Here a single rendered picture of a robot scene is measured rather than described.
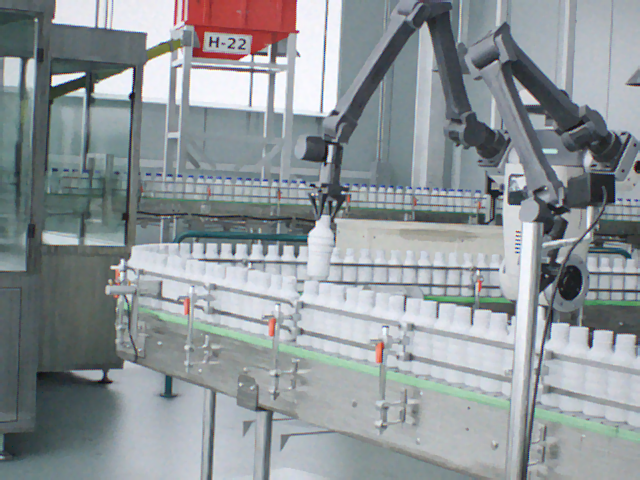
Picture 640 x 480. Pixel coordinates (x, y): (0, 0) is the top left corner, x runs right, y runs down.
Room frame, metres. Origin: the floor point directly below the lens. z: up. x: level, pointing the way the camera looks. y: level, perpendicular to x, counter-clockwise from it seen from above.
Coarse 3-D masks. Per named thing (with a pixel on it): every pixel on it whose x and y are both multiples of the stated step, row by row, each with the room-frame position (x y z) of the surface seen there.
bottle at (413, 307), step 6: (408, 300) 3.00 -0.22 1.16; (414, 300) 2.99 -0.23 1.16; (420, 300) 3.00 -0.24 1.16; (408, 306) 3.00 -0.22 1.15; (414, 306) 2.99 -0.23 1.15; (420, 306) 3.00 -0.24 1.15; (408, 312) 3.00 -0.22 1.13; (414, 312) 2.99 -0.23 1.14; (402, 318) 3.00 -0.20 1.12; (408, 318) 2.99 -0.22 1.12; (414, 318) 2.98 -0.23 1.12; (402, 348) 2.99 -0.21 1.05; (408, 348) 2.98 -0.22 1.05; (402, 366) 2.99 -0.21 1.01; (408, 366) 2.98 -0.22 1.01
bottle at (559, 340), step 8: (552, 328) 2.61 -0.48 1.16; (560, 328) 2.60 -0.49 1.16; (568, 328) 2.60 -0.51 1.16; (552, 336) 2.61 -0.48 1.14; (560, 336) 2.60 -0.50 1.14; (568, 336) 2.60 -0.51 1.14; (552, 344) 2.60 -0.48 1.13; (560, 344) 2.59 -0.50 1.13; (560, 352) 2.59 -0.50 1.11; (552, 368) 2.59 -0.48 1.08; (560, 368) 2.59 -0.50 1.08; (544, 376) 2.60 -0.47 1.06; (552, 376) 2.59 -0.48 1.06; (560, 376) 2.59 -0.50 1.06; (552, 384) 2.59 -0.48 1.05; (560, 384) 2.59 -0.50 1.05; (544, 400) 2.60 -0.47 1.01; (552, 400) 2.59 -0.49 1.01
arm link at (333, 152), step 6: (324, 144) 3.48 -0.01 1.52; (330, 144) 3.49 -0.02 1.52; (336, 144) 3.51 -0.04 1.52; (324, 150) 3.48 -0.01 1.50; (330, 150) 3.49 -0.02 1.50; (336, 150) 3.49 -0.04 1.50; (342, 150) 3.50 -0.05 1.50; (324, 156) 3.49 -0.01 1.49; (330, 156) 3.48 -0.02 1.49; (336, 156) 3.49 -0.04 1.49; (342, 156) 3.51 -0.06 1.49; (324, 162) 3.49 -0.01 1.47; (330, 162) 3.49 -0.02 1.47; (336, 162) 3.49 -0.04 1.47
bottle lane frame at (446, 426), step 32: (160, 320) 3.92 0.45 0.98; (160, 352) 3.91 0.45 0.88; (224, 352) 3.60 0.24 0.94; (256, 352) 3.46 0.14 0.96; (288, 352) 3.33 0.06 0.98; (224, 384) 3.59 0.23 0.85; (288, 384) 3.32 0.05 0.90; (320, 384) 3.21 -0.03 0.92; (352, 384) 3.10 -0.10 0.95; (416, 384) 2.89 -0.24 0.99; (288, 416) 3.32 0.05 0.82; (320, 416) 3.20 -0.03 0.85; (352, 416) 3.09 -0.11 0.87; (416, 416) 2.89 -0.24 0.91; (448, 416) 2.80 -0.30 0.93; (480, 416) 2.71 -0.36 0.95; (544, 416) 2.55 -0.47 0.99; (384, 448) 2.98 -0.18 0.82; (416, 448) 2.88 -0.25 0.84; (448, 448) 2.79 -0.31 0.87; (480, 448) 2.71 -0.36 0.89; (544, 448) 2.55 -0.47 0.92; (576, 448) 2.48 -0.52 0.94; (608, 448) 2.41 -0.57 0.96
